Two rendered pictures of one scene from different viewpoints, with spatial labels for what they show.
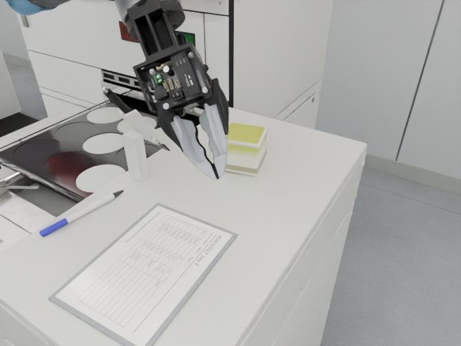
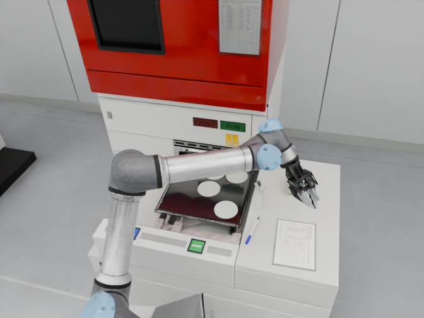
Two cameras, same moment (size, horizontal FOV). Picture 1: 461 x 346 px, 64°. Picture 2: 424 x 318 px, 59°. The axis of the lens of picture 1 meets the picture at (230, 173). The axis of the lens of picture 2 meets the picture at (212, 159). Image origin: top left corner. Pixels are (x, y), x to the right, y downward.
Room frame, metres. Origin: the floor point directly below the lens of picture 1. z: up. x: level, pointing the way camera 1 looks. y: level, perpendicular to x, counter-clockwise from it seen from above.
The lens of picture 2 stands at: (-0.38, 0.60, 2.07)
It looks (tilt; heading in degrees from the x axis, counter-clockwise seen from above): 40 degrees down; 344
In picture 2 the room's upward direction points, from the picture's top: 3 degrees counter-clockwise
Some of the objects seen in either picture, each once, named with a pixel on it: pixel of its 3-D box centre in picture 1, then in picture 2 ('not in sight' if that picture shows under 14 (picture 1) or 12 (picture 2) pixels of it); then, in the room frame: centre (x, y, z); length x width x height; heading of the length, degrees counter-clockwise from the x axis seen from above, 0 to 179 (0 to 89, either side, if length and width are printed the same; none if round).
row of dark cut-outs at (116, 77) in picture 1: (157, 88); (216, 147); (0.97, 0.20, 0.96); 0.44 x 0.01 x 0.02; 58
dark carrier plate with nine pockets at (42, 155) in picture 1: (105, 143); (208, 188); (0.78, 0.30, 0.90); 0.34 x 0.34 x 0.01; 58
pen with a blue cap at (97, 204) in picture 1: (85, 211); (252, 229); (0.44, 0.23, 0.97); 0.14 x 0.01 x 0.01; 138
